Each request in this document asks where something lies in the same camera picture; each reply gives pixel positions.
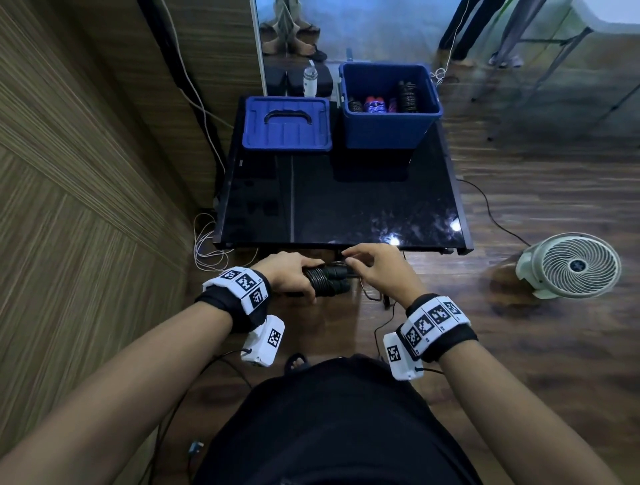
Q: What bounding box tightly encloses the person's left hand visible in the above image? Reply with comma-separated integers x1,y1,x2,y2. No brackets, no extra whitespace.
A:
252,251,326,304

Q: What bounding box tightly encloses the person's right hand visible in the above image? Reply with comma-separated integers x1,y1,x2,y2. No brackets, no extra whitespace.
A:
342,243,429,310

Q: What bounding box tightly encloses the black green-striped jump rope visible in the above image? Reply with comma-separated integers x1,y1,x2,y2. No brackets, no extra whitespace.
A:
285,259,383,303

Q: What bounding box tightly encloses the blue plastic bin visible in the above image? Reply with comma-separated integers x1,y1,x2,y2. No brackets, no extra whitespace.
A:
338,61,445,150

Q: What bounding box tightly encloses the person's right forearm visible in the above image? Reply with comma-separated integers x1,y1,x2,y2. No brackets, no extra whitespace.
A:
439,339,623,485

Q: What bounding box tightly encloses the person's left forearm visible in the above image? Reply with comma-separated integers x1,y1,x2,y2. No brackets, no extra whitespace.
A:
0,302,235,485

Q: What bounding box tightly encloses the blue bin lid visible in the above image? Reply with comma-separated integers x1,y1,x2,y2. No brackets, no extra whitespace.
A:
241,95,333,153

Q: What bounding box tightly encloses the person's black clothing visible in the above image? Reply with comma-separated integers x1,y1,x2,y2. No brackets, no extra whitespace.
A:
193,354,483,485

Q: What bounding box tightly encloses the black wristband with marker tags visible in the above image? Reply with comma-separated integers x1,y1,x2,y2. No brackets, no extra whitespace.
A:
195,267,273,334
395,293,479,364

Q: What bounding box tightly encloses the black glossy low table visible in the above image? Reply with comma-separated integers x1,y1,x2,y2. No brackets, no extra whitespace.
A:
213,97,475,256

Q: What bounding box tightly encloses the white floor fan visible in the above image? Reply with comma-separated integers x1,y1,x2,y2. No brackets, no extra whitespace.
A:
515,232,623,300

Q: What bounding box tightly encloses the white water bottle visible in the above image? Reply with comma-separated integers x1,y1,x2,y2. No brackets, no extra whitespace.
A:
302,59,319,99

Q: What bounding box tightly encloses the black pouch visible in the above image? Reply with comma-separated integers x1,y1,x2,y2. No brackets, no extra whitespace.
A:
287,65,335,99

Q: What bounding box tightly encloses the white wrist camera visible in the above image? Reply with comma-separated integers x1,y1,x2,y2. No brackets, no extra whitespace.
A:
241,314,286,368
383,332,425,382

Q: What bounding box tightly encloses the white cable coil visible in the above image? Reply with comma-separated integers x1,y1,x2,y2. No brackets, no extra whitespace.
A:
192,212,259,273

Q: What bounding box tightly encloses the black camera cable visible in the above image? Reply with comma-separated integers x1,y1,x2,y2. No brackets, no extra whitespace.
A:
147,348,253,485
373,302,446,376

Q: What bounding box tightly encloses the black floor cable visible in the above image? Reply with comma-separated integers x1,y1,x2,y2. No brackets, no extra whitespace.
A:
457,178,531,246

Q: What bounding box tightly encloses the white wall cable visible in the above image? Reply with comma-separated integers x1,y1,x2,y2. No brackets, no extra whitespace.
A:
159,0,235,173

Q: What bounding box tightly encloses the thin white hanging cable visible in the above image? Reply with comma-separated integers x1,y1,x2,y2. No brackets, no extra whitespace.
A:
429,0,471,87

